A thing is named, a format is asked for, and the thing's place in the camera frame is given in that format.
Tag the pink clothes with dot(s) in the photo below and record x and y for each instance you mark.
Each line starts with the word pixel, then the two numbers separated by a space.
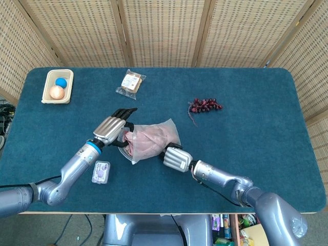
pixel 151 142

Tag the small clear box purple contents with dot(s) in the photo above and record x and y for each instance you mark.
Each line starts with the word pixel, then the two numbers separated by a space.
pixel 101 173

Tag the dark red grape bunch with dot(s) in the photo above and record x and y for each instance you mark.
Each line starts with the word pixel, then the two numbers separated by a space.
pixel 206 104

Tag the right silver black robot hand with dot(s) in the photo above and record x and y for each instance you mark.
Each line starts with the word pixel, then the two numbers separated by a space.
pixel 178 159

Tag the grey robot torso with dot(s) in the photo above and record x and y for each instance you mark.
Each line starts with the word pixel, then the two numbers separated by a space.
pixel 153 230

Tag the peach coloured ball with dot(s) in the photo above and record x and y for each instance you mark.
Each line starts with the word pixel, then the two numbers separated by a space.
pixel 57 92

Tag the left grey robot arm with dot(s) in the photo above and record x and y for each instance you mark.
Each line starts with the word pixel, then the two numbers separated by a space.
pixel 74 166

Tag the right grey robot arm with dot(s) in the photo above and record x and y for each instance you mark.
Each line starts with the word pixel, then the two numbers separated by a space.
pixel 256 194

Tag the transparent plastic zip bag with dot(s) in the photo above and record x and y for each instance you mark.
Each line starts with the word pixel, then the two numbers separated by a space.
pixel 166 125

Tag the yellow paper folder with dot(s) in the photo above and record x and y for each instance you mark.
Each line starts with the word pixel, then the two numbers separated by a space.
pixel 253 235

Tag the wooden shelf post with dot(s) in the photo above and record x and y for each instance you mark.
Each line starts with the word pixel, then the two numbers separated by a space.
pixel 234 230

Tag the bread in clear wrapper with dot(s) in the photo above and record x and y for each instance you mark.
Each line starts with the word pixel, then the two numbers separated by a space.
pixel 130 83

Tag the beige rectangular tray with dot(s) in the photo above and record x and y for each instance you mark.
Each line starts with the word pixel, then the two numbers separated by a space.
pixel 47 98

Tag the woven folding screen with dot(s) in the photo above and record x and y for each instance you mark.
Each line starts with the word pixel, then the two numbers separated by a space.
pixel 164 30

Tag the blue ball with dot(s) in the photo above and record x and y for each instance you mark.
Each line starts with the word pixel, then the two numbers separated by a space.
pixel 61 82

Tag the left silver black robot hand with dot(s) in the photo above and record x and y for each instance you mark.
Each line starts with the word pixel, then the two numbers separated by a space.
pixel 109 129

